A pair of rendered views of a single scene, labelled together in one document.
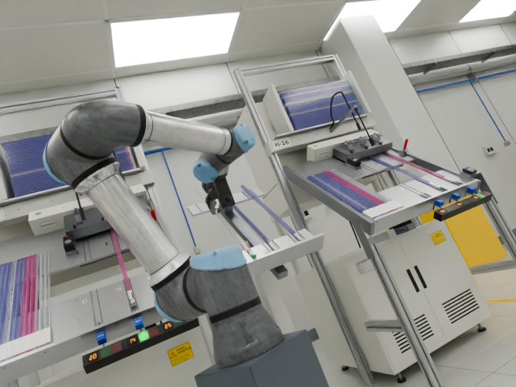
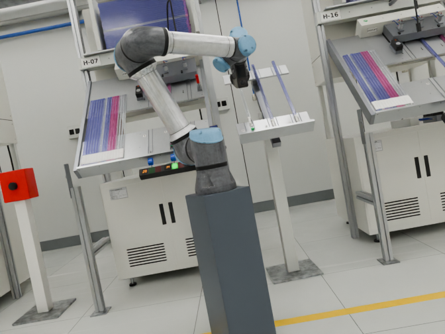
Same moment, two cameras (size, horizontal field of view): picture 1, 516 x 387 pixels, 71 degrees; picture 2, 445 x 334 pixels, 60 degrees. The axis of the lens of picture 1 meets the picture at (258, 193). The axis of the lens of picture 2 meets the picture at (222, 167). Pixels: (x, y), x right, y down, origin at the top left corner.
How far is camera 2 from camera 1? 0.66 m
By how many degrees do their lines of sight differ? 29
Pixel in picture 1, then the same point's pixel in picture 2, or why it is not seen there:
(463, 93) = not seen: outside the picture
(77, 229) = not seen: hidden behind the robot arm
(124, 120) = (155, 43)
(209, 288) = (195, 152)
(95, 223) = not seen: hidden behind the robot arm
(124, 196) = (156, 86)
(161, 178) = (232, 22)
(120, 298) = (165, 138)
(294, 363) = (234, 202)
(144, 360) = (182, 179)
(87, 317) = (144, 146)
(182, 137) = (195, 49)
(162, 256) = (176, 126)
